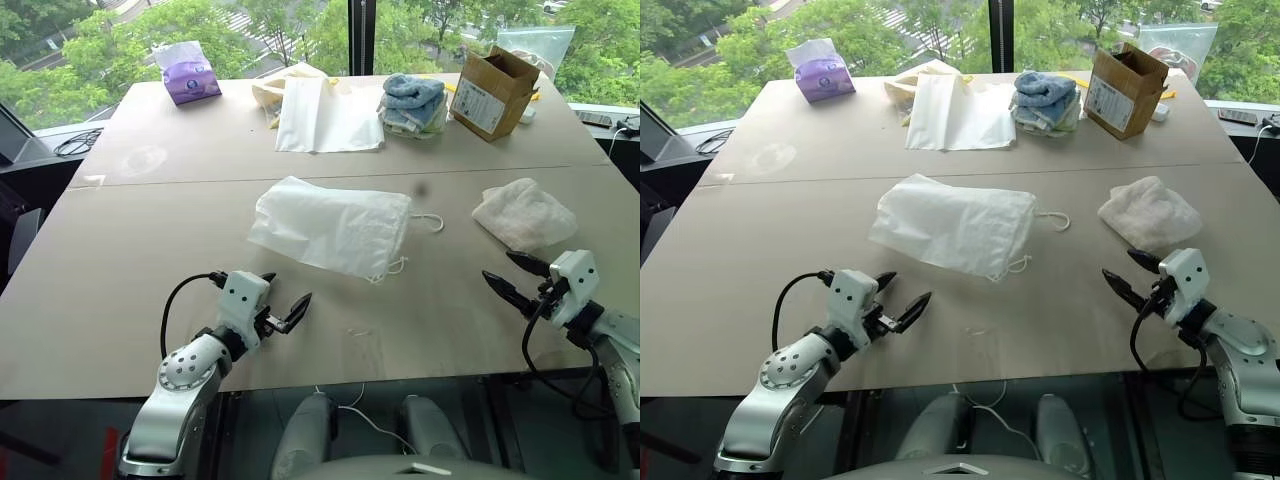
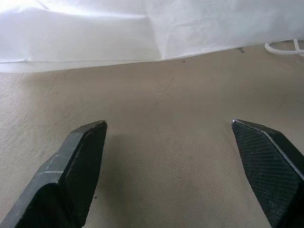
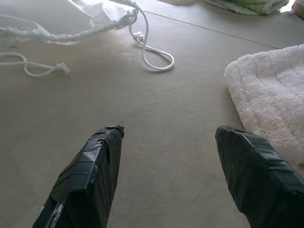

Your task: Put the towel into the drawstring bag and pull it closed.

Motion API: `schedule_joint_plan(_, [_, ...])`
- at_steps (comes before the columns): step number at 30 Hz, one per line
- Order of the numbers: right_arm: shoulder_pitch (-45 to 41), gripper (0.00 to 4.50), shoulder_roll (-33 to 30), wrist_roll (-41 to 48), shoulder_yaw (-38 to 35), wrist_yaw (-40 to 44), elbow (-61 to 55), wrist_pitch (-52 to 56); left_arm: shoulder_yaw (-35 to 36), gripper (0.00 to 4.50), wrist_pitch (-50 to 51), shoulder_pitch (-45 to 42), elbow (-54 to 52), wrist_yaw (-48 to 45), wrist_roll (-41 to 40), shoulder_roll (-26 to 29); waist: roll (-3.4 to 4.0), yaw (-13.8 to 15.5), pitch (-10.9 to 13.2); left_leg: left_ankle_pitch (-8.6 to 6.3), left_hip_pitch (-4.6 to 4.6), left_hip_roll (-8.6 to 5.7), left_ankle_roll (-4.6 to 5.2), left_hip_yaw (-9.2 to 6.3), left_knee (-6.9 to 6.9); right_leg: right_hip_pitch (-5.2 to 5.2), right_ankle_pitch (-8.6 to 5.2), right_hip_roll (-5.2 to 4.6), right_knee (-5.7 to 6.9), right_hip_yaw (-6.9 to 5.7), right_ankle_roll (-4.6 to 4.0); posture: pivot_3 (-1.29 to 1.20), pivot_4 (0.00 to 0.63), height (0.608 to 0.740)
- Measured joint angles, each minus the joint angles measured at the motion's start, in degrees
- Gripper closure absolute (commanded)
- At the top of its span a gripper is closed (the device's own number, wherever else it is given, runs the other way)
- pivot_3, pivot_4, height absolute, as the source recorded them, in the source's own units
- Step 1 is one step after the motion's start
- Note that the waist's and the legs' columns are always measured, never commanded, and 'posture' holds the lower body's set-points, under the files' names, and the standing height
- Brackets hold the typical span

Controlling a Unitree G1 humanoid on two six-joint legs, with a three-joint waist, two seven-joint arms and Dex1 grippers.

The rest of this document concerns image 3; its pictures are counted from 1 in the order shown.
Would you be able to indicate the white fluffy towel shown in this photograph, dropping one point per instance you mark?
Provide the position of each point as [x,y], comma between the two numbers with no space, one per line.
[273,95]

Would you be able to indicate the green and white folded towel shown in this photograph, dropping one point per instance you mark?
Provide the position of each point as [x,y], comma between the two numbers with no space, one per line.
[247,4]

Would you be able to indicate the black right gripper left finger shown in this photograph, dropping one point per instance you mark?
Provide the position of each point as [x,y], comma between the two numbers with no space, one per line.
[92,175]

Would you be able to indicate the brown cardboard box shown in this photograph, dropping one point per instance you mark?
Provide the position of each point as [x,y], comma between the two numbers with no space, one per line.
[299,6]

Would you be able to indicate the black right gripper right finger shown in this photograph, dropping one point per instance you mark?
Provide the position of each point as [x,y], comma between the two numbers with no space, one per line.
[256,178]

